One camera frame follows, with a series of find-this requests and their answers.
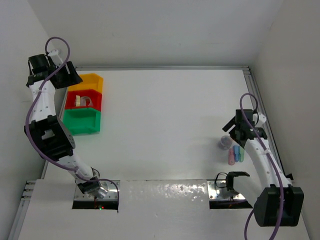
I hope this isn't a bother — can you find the clear tape roll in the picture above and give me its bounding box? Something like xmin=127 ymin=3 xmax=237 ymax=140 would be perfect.
xmin=80 ymin=96 xmax=93 ymax=107

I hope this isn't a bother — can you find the beige tape roll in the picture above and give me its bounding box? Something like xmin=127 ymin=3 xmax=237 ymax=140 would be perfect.
xmin=74 ymin=95 xmax=81 ymax=107

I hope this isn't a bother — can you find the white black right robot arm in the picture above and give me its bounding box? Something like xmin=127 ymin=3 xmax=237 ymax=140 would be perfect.
xmin=223 ymin=109 xmax=304 ymax=227

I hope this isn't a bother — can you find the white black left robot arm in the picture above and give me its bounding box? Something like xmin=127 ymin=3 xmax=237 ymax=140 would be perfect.
xmin=24 ymin=49 xmax=104 ymax=199

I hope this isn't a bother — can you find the blue clip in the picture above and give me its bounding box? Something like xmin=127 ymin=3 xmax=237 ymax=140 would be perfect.
xmin=233 ymin=145 xmax=241 ymax=162

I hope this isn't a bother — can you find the green clip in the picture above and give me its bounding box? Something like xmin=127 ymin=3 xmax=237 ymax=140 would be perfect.
xmin=239 ymin=147 xmax=245 ymax=163

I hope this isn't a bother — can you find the yellow plastic bin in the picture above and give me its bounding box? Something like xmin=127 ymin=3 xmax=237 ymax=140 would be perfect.
xmin=67 ymin=73 xmax=104 ymax=94

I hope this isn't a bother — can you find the red plastic bin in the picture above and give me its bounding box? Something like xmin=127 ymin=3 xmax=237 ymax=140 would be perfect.
xmin=64 ymin=89 xmax=102 ymax=111

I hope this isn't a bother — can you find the pink clip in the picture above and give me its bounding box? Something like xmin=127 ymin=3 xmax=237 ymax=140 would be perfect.
xmin=228 ymin=148 xmax=236 ymax=166

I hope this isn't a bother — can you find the green plastic bin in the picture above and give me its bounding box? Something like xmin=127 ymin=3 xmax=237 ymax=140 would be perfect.
xmin=63 ymin=107 xmax=101 ymax=135

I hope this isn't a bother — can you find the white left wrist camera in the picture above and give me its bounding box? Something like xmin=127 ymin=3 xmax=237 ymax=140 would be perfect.
xmin=47 ymin=49 xmax=64 ymax=67

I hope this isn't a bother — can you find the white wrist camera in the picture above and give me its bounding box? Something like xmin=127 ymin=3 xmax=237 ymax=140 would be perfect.
xmin=252 ymin=112 xmax=267 ymax=128
xmin=47 ymin=49 xmax=64 ymax=67

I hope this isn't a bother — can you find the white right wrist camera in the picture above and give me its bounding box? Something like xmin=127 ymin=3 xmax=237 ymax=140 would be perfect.
xmin=252 ymin=112 xmax=267 ymax=128

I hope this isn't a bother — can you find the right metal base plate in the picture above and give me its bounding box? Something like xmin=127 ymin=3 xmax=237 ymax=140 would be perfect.
xmin=207 ymin=179 xmax=245 ymax=201

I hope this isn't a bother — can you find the metal base plate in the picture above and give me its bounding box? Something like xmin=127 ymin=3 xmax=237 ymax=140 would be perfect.
xmin=73 ymin=180 xmax=120 ymax=202
xmin=207 ymin=179 xmax=245 ymax=201

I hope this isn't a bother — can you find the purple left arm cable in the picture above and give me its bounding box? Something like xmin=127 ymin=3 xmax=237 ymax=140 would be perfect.
xmin=24 ymin=36 xmax=120 ymax=201

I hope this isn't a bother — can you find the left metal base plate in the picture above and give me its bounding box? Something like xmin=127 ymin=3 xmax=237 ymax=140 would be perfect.
xmin=73 ymin=180 xmax=120 ymax=202

